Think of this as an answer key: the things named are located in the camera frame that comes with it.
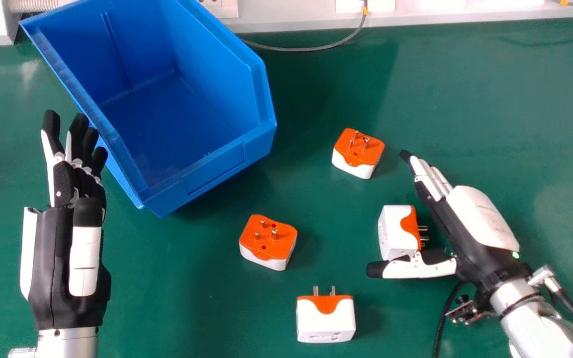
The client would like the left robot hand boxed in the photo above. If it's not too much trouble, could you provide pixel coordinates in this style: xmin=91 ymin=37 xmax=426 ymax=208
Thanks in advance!
xmin=19 ymin=110 xmax=112 ymax=331

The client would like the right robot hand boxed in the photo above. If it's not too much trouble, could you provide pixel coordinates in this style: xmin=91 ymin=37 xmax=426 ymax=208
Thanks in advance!
xmin=366 ymin=150 xmax=534 ymax=293

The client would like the white-and-orange plug adapter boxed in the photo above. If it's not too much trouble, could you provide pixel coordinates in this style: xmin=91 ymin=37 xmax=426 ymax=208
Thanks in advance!
xmin=331 ymin=128 xmax=385 ymax=180
xmin=378 ymin=204 xmax=430 ymax=262
xmin=238 ymin=214 xmax=298 ymax=271
xmin=296 ymin=286 xmax=357 ymax=344

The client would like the blue plastic bin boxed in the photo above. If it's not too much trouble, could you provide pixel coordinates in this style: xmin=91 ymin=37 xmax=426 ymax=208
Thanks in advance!
xmin=19 ymin=0 xmax=278 ymax=218

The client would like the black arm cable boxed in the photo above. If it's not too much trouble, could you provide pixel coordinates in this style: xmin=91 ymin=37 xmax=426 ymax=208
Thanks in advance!
xmin=432 ymin=281 xmax=466 ymax=358

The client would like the grey cable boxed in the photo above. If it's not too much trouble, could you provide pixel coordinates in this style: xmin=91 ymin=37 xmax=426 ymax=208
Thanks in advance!
xmin=239 ymin=5 xmax=370 ymax=53

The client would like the grey corrugated hose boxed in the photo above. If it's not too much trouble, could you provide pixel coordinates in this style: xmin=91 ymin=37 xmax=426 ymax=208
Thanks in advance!
xmin=2 ymin=0 xmax=76 ymax=14

